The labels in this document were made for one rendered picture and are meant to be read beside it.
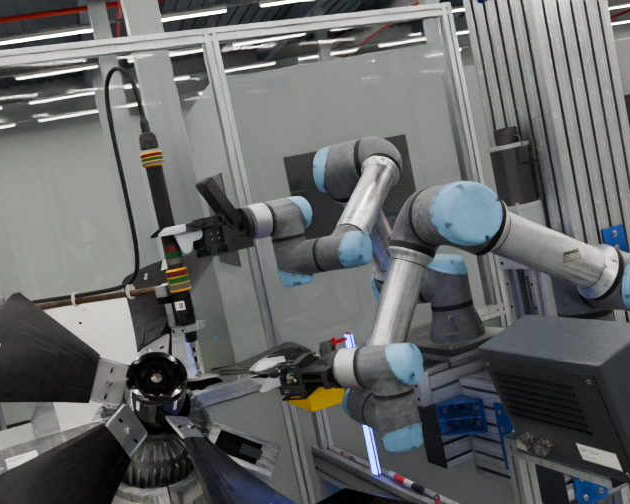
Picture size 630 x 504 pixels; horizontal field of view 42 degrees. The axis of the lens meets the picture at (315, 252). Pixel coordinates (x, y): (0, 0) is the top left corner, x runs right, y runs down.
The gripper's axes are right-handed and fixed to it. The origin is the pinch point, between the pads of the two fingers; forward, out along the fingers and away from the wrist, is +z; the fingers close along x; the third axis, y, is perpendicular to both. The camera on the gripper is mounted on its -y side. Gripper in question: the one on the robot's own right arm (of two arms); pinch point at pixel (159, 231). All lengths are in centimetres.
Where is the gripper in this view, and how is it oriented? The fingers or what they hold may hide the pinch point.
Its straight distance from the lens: 166.0
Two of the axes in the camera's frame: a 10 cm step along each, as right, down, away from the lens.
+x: -5.6, 0.6, 8.3
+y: 2.0, 9.8, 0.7
